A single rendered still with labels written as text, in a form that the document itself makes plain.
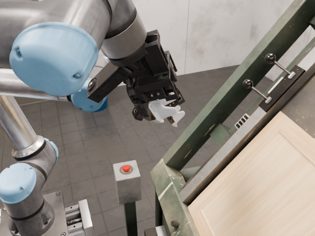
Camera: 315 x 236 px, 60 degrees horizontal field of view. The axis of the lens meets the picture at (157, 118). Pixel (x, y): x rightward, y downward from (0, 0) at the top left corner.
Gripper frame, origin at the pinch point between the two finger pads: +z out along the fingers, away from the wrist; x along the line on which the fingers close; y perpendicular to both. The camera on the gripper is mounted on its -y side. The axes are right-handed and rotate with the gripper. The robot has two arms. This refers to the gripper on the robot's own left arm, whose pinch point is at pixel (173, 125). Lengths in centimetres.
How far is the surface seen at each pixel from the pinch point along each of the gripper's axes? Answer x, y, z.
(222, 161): -0.2, 9.1, 32.6
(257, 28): 281, 201, 189
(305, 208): -35.0, 18.9, 27.0
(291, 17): 21, 66, 6
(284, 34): 21, 61, 12
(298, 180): -27.5, 23.4, 25.5
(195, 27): 293, 114, 134
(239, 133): 2.0, 20.9, 26.4
